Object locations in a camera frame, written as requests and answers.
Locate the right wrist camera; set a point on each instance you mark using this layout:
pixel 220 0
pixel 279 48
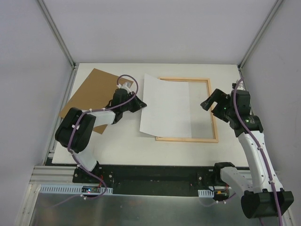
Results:
pixel 240 85

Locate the aluminium corner post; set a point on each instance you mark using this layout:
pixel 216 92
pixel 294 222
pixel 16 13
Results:
pixel 268 19
pixel 47 15

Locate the right aluminium corner post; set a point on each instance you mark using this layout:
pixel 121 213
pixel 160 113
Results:
pixel 268 19

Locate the landscape photo print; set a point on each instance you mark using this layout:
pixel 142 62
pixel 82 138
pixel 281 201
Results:
pixel 167 113

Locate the aluminium front rail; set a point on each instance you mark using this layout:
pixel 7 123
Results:
pixel 52 175

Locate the right white cable duct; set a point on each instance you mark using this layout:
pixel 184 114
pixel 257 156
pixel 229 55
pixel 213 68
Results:
pixel 205 194

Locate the left aluminium corner post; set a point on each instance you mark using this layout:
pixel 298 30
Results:
pixel 47 15

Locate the white cable duct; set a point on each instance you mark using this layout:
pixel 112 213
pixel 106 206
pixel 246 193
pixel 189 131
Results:
pixel 205 194
pixel 74 189

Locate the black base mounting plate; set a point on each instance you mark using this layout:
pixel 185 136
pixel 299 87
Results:
pixel 183 181

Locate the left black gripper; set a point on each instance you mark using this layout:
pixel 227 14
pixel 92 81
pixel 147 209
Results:
pixel 132 103

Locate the left white cable duct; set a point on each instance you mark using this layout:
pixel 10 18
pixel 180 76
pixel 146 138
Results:
pixel 74 189

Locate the clear acrylic sheet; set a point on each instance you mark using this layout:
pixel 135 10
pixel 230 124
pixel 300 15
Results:
pixel 200 119

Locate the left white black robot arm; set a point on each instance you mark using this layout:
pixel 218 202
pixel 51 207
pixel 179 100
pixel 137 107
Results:
pixel 75 130

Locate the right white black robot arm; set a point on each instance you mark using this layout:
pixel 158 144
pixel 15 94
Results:
pixel 265 196

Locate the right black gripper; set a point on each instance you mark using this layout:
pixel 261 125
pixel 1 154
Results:
pixel 217 106

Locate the light wooden picture frame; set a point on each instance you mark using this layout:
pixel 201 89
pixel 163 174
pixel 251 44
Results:
pixel 215 138

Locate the brown backing board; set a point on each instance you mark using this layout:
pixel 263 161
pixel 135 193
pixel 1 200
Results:
pixel 95 92

